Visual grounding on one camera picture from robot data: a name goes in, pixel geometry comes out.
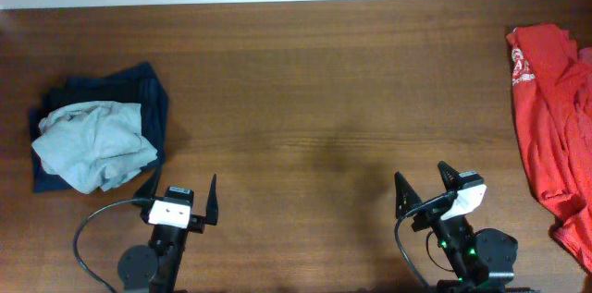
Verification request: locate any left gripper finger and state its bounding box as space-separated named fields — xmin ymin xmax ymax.
xmin=132 ymin=166 xmax=162 ymax=205
xmin=205 ymin=174 xmax=218 ymax=226

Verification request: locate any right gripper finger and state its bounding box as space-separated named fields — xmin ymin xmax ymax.
xmin=394 ymin=172 xmax=422 ymax=218
xmin=438 ymin=161 xmax=461 ymax=190

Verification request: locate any orange FRAM t-shirt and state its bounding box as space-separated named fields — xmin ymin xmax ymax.
xmin=505 ymin=23 xmax=592 ymax=234

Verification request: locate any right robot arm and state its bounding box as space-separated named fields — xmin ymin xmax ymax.
xmin=394 ymin=161 xmax=518 ymax=292

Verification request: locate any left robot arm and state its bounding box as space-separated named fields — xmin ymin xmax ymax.
xmin=117 ymin=168 xmax=219 ymax=293

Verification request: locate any light grey crumpled garment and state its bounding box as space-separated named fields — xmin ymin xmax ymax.
xmin=31 ymin=101 xmax=157 ymax=194

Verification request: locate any navy blue folded garment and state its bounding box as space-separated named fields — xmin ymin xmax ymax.
xmin=29 ymin=63 xmax=168 ymax=192

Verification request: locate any heathered red printed t-shirt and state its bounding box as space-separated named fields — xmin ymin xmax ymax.
xmin=554 ymin=48 xmax=591 ymax=271

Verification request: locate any left black cable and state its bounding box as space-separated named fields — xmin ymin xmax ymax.
xmin=72 ymin=197 xmax=154 ymax=293

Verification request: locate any black cable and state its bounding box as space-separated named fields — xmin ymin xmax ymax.
xmin=393 ymin=190 xmax=459 ymax=292
xmin=72 ymin=197 xmax=154 ymax=293

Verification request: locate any right black cable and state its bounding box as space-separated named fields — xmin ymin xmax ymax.
xmin=393 ymin=190 xmax=459 ymax=292

